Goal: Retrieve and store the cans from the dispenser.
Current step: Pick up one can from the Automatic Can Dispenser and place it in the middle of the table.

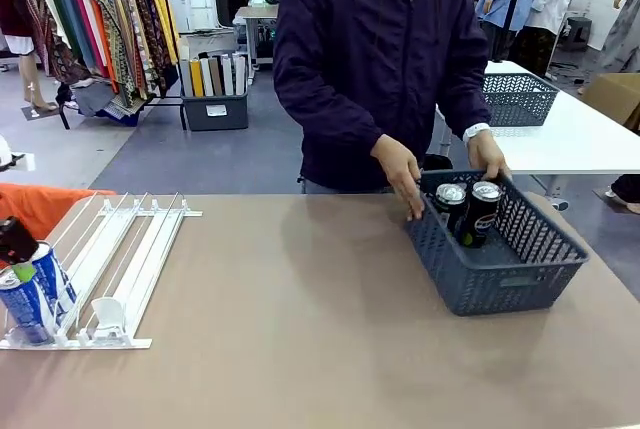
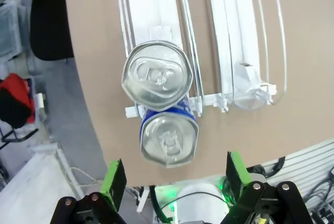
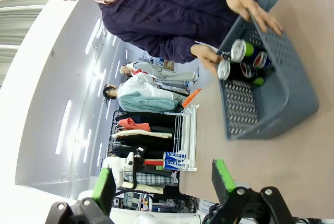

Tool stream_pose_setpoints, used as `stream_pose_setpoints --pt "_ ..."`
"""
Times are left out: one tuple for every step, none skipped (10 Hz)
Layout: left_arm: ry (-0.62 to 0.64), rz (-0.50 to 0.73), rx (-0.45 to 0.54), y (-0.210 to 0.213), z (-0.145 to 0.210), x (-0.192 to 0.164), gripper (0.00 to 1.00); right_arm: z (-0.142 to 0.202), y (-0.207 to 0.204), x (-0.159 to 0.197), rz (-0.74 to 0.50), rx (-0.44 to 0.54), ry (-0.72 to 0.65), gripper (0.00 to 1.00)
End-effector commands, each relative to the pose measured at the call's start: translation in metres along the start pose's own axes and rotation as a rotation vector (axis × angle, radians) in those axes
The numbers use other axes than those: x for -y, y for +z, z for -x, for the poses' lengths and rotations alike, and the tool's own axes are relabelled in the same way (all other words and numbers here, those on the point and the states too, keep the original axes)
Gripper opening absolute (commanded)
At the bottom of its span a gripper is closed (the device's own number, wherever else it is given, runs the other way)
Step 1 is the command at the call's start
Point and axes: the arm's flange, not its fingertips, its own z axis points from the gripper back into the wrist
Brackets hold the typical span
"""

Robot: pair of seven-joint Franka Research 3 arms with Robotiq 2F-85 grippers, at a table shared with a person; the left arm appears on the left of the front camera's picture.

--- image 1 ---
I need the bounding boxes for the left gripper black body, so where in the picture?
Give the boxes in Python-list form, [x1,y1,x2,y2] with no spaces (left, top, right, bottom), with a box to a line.
[0,216,40,268]

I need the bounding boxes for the blue and white can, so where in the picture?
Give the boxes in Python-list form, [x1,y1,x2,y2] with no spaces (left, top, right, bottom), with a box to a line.
[29,241,79,330]
[0,268,56,345]

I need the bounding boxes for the black drink can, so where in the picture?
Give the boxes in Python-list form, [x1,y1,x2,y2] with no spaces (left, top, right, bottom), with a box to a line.
[433,182,469,238]

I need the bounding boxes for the black can with Pepsi logo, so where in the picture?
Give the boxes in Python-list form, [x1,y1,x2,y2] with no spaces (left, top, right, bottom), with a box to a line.
[453,181,503,250]

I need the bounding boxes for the grey plastic lattice basket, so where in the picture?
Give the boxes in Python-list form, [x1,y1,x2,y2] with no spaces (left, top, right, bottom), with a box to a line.
[403,168,591,318]
[481,73,560,128]

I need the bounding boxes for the person's left forearm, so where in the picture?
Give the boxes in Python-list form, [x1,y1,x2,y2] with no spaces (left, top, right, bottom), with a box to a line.
[439,48,494,145]

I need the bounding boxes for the person's right forearm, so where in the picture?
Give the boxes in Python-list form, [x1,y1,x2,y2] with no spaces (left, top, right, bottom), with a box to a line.
[273,73,386,160]

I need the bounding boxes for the white dispenser pusher paddle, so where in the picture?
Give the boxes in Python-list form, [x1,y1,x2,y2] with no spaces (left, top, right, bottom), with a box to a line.
[92,297,126,340]

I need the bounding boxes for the white can dispenser rack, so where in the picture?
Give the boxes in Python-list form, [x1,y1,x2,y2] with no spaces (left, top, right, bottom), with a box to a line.
[0,191,205,351]

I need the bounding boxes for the person's right hand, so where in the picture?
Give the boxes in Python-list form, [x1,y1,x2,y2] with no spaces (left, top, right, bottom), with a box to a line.
[370,133,426,223]

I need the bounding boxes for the person's left hand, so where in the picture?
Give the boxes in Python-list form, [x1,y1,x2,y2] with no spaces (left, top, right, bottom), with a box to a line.
[466,131,512,183]

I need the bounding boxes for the orange cloth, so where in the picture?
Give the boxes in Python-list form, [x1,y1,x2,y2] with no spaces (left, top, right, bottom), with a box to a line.
[0,182,116,270]

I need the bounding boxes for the grey cloth pile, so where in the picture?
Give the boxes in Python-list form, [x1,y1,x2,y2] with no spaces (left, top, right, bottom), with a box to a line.
[72,81,146,126]

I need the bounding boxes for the brown patterned shawl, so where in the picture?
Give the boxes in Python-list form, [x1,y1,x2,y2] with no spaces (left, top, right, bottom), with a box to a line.
[24,0,91,85]

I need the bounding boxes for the green yellow patterned fabric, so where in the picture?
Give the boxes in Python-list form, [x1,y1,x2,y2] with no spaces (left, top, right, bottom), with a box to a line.
[84,0,136,105]

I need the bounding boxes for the orange hanging fabric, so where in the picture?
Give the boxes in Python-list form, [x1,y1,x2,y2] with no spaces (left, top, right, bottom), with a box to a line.
[88,0,121,95]

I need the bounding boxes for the grey board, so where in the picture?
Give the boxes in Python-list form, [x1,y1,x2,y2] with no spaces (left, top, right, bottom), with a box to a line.
[179,57,194,98]

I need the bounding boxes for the grey storage bin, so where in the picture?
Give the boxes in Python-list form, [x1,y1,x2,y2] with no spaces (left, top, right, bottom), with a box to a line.
[180,91,250,132]

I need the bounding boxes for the yellow board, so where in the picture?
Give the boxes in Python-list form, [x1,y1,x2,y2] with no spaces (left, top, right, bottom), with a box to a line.
[189,58,205,98]

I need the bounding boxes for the white board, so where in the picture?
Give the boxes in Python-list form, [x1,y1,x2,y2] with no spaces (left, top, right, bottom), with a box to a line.
[221,54,235,96]
[199,56,215,97]
[233,54,248,95]

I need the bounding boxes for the brown patterned hanging fabric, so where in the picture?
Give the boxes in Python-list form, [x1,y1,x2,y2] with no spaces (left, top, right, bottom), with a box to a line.
[119,0,171,95]

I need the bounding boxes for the brown board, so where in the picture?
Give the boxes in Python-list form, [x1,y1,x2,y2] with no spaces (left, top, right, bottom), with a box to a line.
[208,56,224,96]

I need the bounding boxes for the yellow hanging fabric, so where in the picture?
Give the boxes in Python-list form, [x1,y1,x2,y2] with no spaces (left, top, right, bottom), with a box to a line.
[141,0,180,66]

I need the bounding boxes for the white box appliance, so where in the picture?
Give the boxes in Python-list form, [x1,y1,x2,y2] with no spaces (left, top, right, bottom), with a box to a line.
[167,0,195,34]

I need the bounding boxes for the grey workbench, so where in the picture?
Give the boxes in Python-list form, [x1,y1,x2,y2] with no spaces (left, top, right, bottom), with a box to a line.
[234,3,280,73]

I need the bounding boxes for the person in purple jacket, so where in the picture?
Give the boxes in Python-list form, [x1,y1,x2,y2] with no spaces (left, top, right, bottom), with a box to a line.
[272,0,494,195]

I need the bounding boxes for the white wrist cuff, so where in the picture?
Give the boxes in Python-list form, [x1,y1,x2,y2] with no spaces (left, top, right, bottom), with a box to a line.
[462,121,494,145]

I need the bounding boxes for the dark patterned hanging skirt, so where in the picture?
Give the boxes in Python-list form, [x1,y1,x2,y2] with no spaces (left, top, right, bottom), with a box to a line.
[514,26,559,78]

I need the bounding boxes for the white table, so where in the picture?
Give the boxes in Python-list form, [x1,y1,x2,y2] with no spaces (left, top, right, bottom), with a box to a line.
[434,59,640,200]

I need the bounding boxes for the black stool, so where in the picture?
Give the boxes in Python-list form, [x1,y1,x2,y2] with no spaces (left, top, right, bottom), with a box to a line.
[564,16,594,53]

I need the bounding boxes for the bystander dark trouser leg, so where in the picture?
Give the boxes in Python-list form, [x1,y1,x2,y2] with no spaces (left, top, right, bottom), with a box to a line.
[604,173,640,215]

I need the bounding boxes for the cardboard box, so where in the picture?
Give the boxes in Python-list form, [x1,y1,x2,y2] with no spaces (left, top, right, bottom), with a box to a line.
[582,72,640,133]

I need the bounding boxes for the mannequin in grey dress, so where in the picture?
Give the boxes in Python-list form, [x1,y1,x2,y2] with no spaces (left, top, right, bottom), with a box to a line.
[597,0,640,75]

